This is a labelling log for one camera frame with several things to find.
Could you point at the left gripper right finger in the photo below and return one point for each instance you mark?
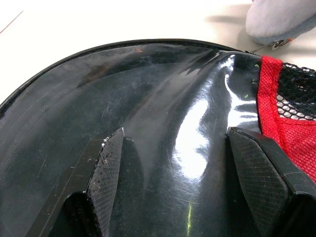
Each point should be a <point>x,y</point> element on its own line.
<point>269,177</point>

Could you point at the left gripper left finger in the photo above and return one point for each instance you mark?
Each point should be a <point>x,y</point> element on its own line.
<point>98,187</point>

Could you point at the black and red paddle case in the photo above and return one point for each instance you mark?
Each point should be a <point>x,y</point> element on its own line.
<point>267,93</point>

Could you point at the black rubber table tennis paddle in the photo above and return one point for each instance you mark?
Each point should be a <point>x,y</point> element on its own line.
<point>74,103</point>

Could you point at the pale blue plush pendant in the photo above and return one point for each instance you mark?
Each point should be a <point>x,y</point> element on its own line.
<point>276,17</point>

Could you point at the cream table cover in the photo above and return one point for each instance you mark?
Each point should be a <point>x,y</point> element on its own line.
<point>98,19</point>

